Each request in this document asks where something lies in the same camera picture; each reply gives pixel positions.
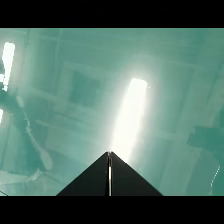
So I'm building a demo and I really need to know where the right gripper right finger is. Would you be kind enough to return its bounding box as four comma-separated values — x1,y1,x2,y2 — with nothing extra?
110,151,164,197

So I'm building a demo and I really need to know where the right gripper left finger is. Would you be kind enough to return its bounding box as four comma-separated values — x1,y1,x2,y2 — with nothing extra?
56,151,110,197

